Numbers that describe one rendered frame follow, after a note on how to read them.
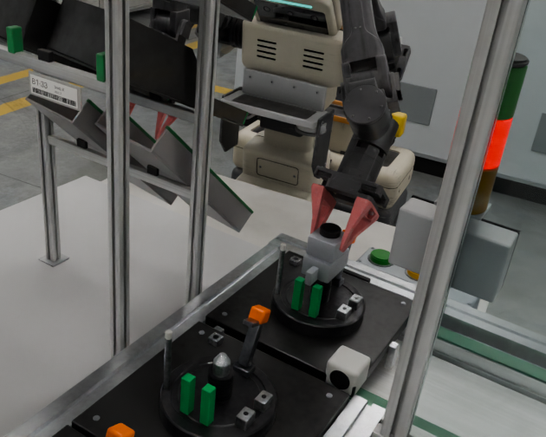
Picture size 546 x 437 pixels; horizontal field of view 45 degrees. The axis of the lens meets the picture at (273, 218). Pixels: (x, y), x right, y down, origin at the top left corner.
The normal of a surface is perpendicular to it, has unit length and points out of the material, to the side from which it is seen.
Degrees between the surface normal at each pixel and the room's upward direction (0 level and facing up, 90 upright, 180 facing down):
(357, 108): 49
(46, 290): 0
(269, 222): 0
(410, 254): 90
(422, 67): 90
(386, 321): 0
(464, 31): 90
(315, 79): 98
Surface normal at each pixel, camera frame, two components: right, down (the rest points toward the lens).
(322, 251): -0.52, 0.36
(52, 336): 0.11, -0.88
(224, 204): 0.74, 0.38
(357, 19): -0.28, -0.26
